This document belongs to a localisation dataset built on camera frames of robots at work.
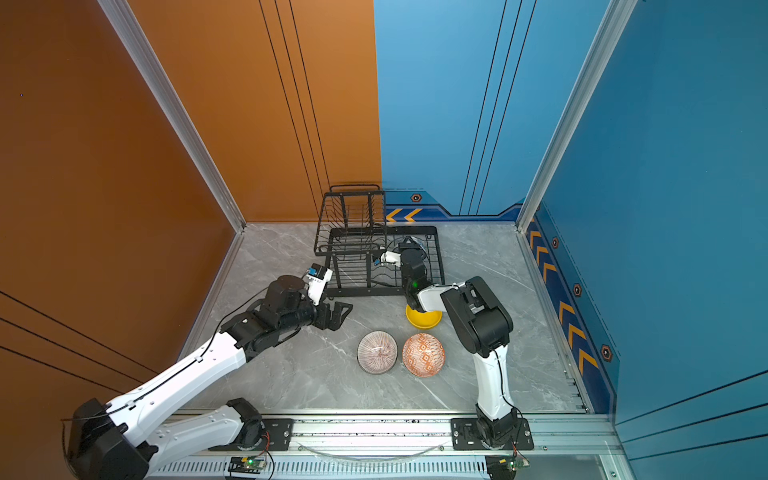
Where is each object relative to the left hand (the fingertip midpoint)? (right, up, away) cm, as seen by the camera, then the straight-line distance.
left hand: (339, 299), depth 78 cm
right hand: (+20, +19, +18) cm, 33 cm away
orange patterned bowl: (+23, -17, +6) cm, 29 cm away
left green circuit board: (-21, -39, -7) cm, 44 cm away
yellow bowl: (+23, -8, +12) cm, 27 cm away
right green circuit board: (+41, -39, -7) cm, 57 cm away
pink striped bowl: (+9, -16, +7) cm, 20 cm away
